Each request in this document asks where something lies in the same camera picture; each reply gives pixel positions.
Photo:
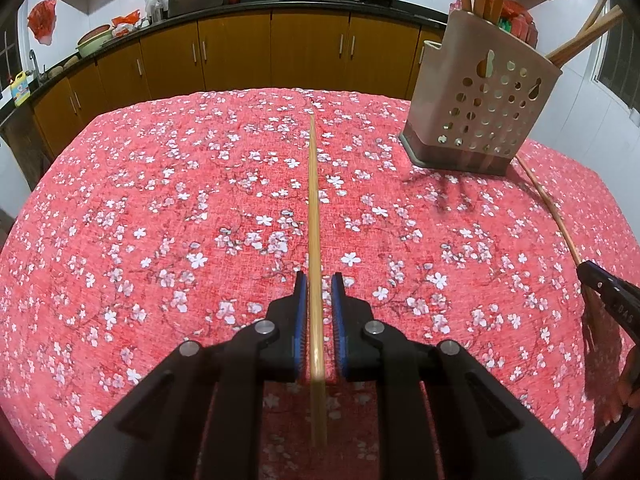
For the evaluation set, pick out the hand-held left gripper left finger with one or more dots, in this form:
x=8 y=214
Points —
x=300 y=340

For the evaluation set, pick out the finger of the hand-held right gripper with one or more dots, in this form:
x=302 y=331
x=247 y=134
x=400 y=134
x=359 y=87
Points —
x=592 y=280

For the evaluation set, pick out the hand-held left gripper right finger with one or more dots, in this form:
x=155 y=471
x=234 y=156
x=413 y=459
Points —
x=340 y=340

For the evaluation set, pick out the beige perforated utensil holder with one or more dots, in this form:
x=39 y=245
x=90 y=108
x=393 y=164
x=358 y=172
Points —
x=435 y=90

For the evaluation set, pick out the person's right hand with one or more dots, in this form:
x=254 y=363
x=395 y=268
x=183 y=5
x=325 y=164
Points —
x=631 y=385

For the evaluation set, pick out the red floral tablecloth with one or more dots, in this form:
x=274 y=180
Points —
x=150 y=235

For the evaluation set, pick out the window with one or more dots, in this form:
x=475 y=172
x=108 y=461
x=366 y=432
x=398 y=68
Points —
x=620 y=60

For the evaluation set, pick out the red packets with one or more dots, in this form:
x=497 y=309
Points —
x=522 y=22

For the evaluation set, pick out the wooden base cabinets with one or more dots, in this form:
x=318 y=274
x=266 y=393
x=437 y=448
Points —
x=225 y=55

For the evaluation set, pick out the black kitchen countertop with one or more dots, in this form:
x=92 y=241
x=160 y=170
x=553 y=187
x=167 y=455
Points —
x=260 y=2

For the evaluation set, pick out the green pot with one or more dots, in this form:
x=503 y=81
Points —
x=95 y=42

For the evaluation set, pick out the red and white plastic bag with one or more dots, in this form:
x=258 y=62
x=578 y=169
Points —
x=127 y=20

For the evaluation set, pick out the clear plastic bag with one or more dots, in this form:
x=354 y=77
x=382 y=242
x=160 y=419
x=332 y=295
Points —
x=156 y=2

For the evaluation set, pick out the yellow detergent bottle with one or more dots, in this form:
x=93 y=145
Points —
x=20 y=91

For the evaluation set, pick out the metal faucet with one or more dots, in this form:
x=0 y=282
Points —
x=34 y=62

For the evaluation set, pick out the red hanging plastic bag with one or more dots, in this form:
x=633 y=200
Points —
x=42 y=20

